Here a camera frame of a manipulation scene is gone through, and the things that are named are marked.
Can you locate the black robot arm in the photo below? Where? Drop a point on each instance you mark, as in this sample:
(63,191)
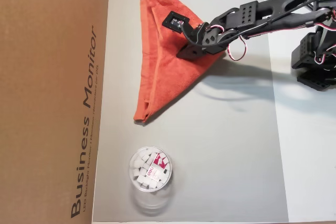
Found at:
(275,16)

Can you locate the clear plastic jar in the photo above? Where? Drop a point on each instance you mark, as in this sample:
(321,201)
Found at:
(151,171)

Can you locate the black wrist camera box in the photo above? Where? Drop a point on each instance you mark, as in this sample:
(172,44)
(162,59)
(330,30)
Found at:
(174,22)

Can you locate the grey table mat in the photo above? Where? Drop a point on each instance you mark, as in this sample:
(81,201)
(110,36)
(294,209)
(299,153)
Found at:
(210,142)

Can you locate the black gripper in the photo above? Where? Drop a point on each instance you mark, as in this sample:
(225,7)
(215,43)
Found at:
(193,51)

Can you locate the cardboard monitor box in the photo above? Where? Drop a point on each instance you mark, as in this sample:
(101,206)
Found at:
(47,90)

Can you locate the orange terry towel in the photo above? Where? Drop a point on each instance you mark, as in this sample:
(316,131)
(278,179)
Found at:
(168,77)

